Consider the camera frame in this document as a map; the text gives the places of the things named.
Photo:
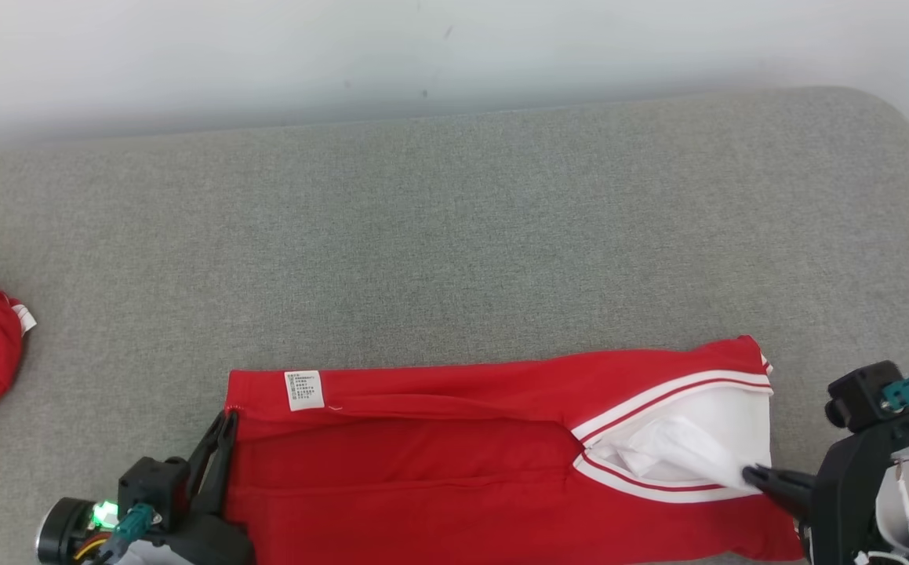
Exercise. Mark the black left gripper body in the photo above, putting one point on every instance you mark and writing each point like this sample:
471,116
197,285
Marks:
152,482

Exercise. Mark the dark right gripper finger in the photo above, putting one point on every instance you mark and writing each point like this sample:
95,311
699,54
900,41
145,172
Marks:
787,488

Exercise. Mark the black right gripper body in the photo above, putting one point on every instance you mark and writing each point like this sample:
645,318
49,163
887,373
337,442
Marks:
846,486

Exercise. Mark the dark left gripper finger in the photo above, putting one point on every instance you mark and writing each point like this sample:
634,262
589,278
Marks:
215,463

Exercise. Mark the red Bulls basketball jersey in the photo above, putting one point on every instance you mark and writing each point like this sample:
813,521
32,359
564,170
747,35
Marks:
423,471

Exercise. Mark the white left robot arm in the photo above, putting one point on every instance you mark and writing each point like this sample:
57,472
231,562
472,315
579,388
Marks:
148,555

